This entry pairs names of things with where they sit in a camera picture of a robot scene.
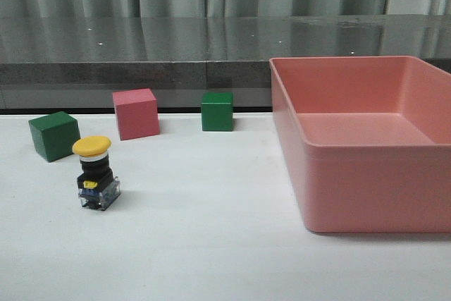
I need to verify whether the yellow push button switch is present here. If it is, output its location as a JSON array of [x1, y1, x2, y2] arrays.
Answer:
[[72, 135, 121, 211]]

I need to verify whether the green cube near bin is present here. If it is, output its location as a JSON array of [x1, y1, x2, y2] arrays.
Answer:
[[201, 92, 233, 131]]

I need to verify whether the pink wooden cube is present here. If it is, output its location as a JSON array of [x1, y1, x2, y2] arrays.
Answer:
[[112, 88, 160, 140]]

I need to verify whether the grey stone counter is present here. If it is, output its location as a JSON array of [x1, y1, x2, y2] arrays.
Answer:
[[1, 15, 450, 90]]

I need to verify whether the pink plastic bin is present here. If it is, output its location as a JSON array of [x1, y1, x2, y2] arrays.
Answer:
[[269, 56, 450, 233]]

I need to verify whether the green cube far left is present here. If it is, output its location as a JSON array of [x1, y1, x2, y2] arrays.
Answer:
[[28, 111, 80, 162]]

